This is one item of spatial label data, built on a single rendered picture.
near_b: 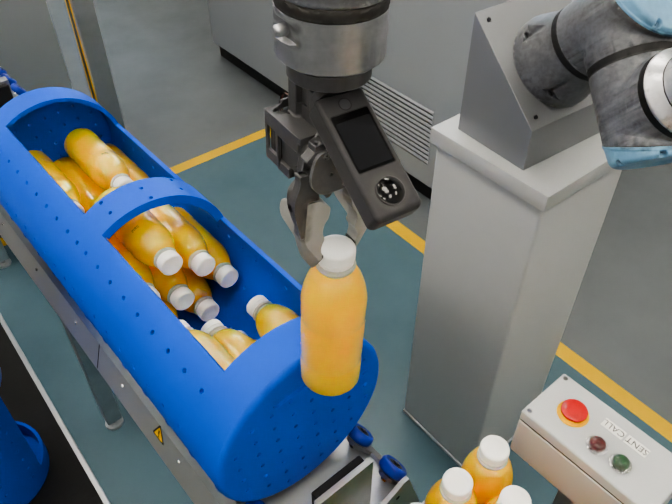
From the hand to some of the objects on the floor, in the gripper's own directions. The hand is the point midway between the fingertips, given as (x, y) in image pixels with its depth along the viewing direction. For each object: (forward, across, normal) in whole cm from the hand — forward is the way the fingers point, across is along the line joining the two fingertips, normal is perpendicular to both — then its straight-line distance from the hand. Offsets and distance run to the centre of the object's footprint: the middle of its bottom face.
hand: (336, 252), depth 66 cm
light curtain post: (+146, -20, -147) cm, 208 cm away
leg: (+146, +15, -98) cm, 177 cm away
